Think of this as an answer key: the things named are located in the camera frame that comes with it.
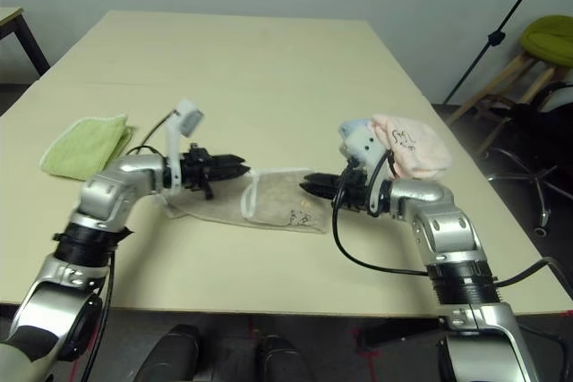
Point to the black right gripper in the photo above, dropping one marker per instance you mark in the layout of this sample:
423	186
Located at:
353	189

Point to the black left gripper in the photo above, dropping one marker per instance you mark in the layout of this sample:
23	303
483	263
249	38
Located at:
197	172

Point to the beige towel white trim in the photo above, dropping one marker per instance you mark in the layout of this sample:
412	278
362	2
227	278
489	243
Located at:
273	203

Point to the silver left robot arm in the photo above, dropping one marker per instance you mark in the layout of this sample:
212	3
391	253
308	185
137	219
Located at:
103	194

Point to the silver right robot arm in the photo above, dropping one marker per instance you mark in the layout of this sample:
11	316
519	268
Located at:
443	225

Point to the light blue folded towel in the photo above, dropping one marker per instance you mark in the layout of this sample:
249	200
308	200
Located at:
351	124

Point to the pink folded towel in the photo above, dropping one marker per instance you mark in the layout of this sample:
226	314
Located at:
421	149

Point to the green folded towel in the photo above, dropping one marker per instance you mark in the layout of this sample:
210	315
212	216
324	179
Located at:
85	145

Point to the black table foot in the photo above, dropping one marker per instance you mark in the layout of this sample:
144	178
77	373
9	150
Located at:
398	333

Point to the red floor tape mark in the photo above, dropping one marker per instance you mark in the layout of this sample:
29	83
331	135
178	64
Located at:
369	353

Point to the black right robot foot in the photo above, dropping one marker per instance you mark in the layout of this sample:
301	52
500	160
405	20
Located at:
282	362

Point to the black robot foot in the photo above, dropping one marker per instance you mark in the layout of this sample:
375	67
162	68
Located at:
282	362
170	355

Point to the black left robot foot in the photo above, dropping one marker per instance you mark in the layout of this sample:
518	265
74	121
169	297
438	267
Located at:
170	355

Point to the black office chair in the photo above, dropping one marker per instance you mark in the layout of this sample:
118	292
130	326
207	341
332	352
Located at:
537	172

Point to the black stand pole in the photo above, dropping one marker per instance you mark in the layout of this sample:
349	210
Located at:
494	37

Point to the wooden stool green cushion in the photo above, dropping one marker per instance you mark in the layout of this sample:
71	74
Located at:
550	39

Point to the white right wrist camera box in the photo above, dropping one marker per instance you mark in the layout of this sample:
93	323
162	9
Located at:
365	145

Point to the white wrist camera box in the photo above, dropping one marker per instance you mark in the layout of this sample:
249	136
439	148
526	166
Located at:
365	145
190	116

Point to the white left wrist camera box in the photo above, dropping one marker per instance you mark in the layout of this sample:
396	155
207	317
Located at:
190	116

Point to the beige side table dark frame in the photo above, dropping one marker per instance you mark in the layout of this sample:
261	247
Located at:
11	19

